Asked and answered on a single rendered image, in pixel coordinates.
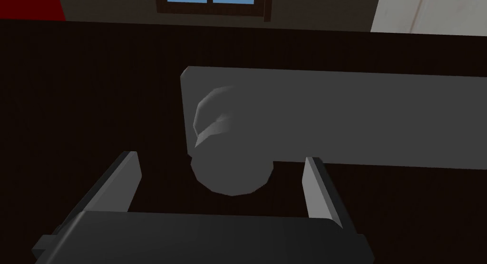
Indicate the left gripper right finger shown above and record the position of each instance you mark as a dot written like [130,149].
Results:
[317,195]

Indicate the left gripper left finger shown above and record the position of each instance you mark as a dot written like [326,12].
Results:
[120,188]

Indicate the dark brown door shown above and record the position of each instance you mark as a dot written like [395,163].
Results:
[87,92]

